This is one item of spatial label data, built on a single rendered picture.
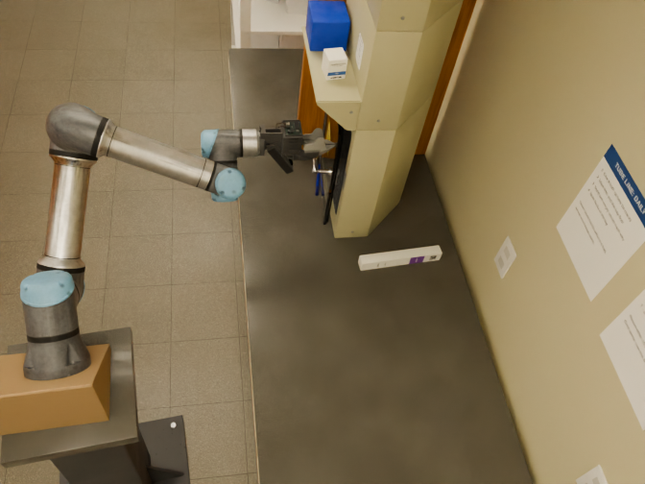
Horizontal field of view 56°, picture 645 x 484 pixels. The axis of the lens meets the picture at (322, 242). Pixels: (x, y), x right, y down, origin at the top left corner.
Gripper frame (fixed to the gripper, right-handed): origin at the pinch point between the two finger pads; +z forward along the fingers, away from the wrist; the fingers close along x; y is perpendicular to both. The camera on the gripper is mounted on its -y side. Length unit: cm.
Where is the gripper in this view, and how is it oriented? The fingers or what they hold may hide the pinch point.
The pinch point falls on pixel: (329, 147)
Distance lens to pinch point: 170.8
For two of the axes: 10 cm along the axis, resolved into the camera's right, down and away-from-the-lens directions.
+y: 1.1, -6.0, -7.9
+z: 9.8, -0.5, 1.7
